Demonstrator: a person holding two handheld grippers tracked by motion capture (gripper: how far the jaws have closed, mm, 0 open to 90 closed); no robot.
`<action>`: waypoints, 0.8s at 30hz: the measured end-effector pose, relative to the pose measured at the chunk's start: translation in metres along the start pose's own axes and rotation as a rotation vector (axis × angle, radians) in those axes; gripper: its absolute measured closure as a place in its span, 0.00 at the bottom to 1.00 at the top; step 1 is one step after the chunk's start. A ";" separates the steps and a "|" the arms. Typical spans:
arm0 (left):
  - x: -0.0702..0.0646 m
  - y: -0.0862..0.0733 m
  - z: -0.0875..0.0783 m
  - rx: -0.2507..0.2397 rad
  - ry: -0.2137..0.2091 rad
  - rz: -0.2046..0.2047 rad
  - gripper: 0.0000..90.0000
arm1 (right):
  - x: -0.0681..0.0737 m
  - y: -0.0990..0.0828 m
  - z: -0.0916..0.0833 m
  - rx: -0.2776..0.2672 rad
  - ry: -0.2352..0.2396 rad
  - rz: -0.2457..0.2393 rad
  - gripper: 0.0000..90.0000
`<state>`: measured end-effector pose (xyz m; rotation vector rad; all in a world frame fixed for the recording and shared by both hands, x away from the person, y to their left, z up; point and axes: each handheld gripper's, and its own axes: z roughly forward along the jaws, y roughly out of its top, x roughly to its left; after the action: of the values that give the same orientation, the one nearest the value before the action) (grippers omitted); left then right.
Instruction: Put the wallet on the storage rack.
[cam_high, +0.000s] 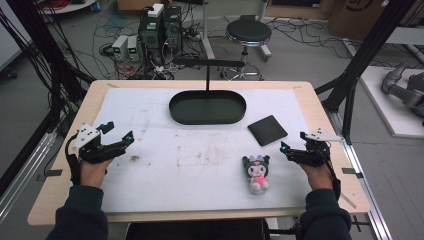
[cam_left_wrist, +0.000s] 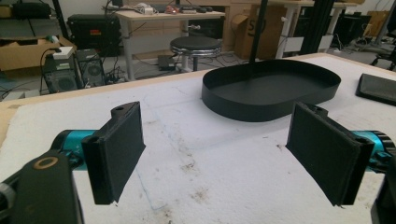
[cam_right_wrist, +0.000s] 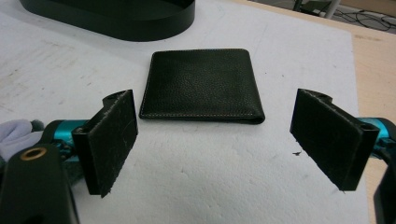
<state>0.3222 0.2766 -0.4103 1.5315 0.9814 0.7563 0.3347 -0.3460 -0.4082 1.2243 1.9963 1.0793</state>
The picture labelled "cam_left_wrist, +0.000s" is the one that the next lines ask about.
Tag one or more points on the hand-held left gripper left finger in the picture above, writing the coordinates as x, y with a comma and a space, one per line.
115, 155

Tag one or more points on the white power adapter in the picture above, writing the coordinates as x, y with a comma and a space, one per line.
63, 53

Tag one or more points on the white-legged wooden desk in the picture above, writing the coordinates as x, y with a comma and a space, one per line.
299, 18

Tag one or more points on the black oval tray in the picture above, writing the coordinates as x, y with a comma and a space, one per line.
267, 90

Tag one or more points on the round black stool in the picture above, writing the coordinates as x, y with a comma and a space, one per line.
195, 47

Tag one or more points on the black flat tablet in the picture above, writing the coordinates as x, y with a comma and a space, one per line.
377, 88

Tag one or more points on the tall cardboard box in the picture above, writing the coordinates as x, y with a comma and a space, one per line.
258, 31

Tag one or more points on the light wooden desk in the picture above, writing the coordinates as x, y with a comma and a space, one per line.
162, 18

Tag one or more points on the black hard case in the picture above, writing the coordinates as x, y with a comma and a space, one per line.
93, 32

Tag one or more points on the brown cardboard box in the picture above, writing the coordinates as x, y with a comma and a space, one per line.
23, 51

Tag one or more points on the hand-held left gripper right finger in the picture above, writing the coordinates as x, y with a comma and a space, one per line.
323, 155

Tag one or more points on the black computer tower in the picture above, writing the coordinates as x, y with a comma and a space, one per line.
59, 74
91, 67

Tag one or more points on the black aluminium frame post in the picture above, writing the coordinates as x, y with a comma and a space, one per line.
316, 26

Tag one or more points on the black metal stand pole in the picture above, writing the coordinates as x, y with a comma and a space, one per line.
258, 31

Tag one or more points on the black flat box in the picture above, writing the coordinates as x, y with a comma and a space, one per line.
166, 62

